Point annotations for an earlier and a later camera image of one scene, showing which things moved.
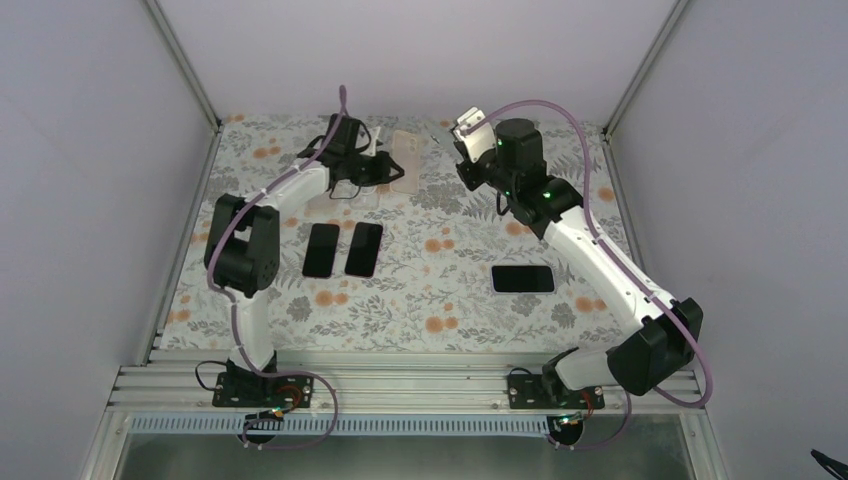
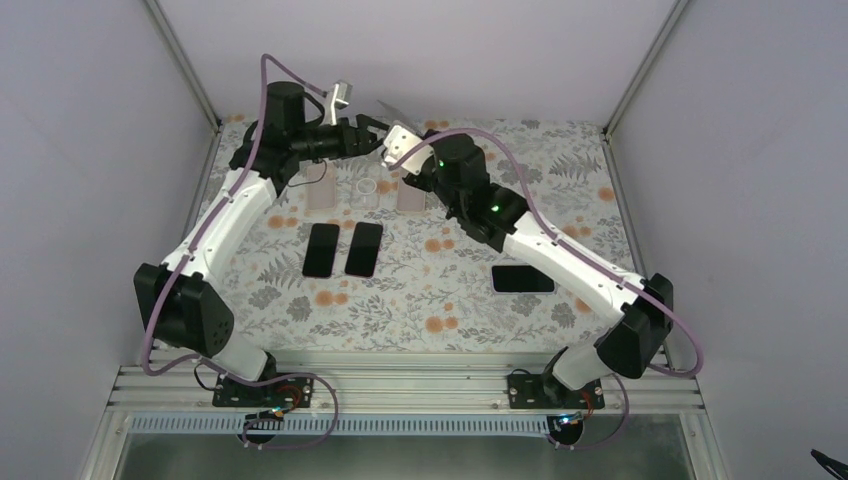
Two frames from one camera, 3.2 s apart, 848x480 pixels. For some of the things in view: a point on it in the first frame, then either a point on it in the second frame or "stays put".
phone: (364, 248) stays put
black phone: (321, 250) stays put
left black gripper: (381, 174) → (361, 144)
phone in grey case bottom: (527, 279) stays put
